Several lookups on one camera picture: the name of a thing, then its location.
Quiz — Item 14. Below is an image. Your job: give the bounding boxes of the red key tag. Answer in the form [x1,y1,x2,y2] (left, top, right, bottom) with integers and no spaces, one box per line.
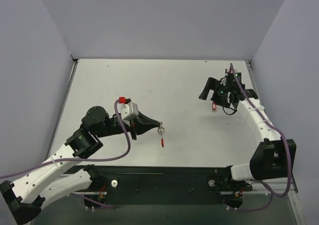
[211,102,217,113]

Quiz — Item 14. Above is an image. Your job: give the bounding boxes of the silver keyring with red tag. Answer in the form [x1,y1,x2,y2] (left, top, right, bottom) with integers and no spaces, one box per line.
[158,122,165,148]

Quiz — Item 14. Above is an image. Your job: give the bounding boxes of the aluminium frame rail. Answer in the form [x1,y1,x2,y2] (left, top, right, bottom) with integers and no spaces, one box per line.
[252,56,308,194]

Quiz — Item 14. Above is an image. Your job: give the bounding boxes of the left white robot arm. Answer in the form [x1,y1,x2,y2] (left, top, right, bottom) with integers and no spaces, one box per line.
[0,101,162,225]

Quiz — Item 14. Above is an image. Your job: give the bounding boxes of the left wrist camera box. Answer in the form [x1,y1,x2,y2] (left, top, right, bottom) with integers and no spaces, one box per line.
[119,97,139,121]

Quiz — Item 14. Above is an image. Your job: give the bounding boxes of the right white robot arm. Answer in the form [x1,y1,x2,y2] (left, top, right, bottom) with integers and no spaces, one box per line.
[199,71,297,181]

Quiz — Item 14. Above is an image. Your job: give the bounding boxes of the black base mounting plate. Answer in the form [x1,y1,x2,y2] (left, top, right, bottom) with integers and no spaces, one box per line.
[64,165,252,206]

